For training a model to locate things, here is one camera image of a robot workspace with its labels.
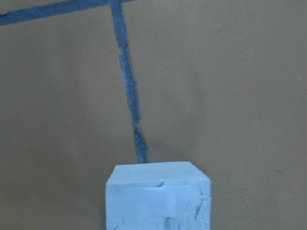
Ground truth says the light blue foam block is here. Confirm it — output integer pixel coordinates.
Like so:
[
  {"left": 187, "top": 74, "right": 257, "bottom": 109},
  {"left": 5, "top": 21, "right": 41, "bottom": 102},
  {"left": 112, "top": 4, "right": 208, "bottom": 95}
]
[{"left": 106, "top": 161, "right": 212, "bottom": 230}]

